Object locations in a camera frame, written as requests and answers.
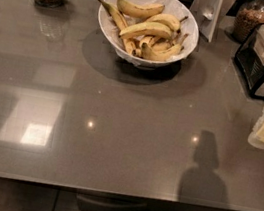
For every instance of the right glass jar with granola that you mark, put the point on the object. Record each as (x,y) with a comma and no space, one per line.
(249,16)

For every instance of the small bananas under pile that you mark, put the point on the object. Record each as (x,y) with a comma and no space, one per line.
(154,42)

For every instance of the front curved banana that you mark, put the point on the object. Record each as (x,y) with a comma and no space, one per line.
(164,55)

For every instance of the middle large banana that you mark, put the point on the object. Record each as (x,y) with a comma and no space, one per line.
(146,28)

